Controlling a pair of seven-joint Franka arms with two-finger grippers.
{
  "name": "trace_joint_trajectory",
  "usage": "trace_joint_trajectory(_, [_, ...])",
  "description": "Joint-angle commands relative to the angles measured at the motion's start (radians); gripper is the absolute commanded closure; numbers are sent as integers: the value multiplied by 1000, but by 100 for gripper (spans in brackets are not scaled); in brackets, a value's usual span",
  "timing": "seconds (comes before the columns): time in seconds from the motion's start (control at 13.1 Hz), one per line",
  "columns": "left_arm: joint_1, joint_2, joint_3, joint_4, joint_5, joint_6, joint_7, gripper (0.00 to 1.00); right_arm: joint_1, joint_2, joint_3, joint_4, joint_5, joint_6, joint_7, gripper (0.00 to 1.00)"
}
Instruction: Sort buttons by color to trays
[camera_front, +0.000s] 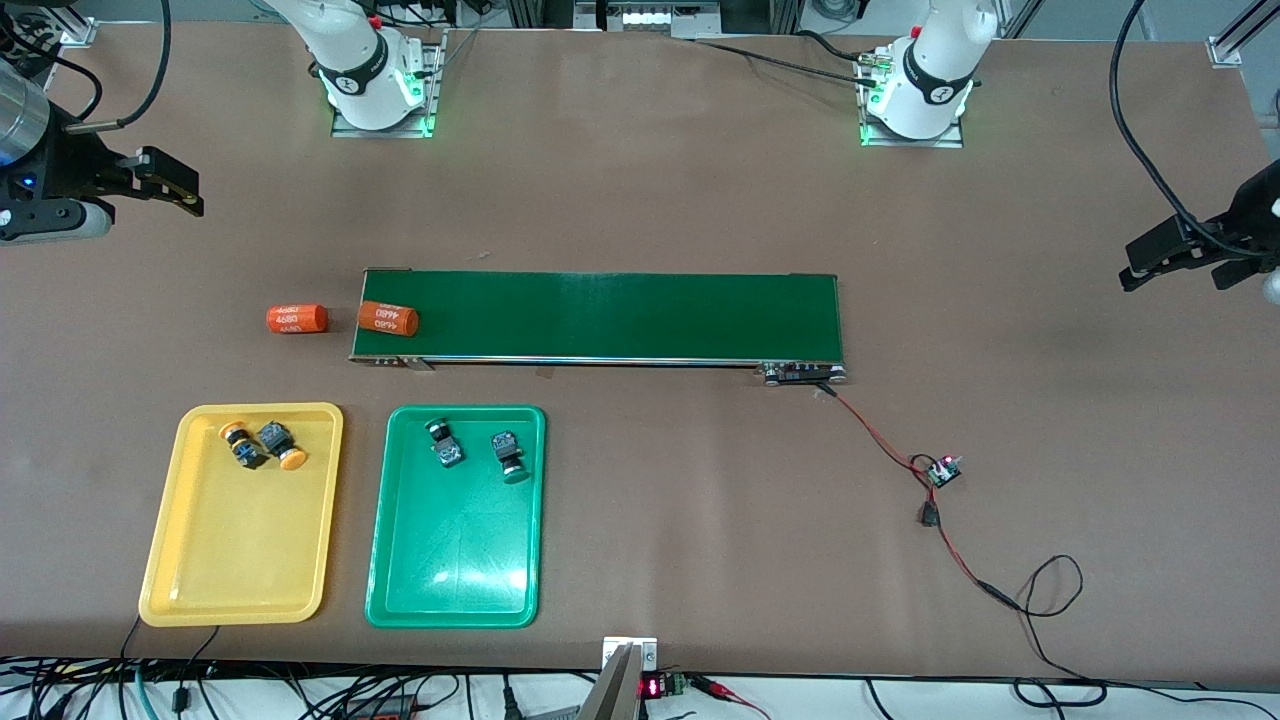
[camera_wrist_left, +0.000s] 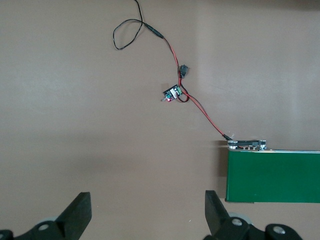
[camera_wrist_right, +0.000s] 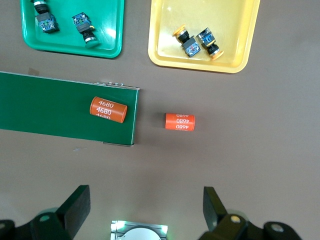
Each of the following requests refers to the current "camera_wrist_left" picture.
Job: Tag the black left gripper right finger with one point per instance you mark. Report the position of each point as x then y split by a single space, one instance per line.
216 215

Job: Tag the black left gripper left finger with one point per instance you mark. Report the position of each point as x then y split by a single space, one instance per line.
75 220

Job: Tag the green conveyor belt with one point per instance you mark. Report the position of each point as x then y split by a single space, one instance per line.
275 175

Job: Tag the small controller circuit board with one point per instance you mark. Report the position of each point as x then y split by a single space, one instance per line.
173 93

